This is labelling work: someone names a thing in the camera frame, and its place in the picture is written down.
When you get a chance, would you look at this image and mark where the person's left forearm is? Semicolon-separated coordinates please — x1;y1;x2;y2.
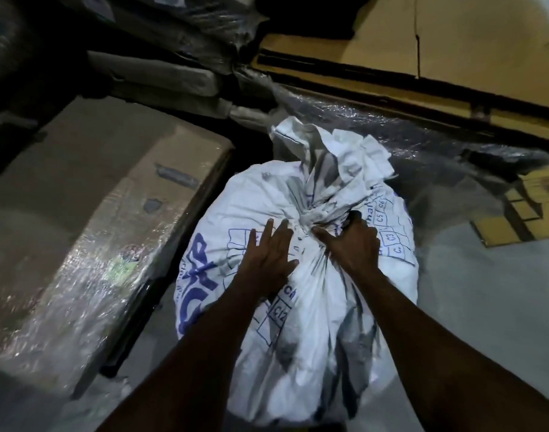
96;276;284;432

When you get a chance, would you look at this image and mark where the person's right hand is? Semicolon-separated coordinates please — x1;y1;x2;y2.
312;210;382;277

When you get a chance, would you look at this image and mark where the person's right forearm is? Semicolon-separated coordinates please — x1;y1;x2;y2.
344;263;549;432

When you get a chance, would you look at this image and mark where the plastic-wrapped grey bundle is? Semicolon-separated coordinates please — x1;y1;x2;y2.
86;50;221;98
110;81;239;121

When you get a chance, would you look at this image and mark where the plastic-wrapped cardboard box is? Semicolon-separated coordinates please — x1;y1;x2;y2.
0;96;235;398

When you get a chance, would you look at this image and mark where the dark wrapped bundle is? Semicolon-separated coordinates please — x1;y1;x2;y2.
58;0;268;74

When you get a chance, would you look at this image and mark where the person's left hand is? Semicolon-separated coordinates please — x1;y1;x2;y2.
234;218;300;298

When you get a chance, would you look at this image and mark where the folded cardboard piece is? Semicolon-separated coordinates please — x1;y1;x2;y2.
471;163;549;249

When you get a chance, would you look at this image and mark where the white woven sack blue print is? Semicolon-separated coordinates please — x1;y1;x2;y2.
176;116;420;427

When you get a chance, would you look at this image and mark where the large brown cardboard sheet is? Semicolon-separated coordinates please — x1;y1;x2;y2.
251;0;549;146

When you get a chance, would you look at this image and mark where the clear plastic wrap sheet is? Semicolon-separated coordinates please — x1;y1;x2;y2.
232;67;549;248

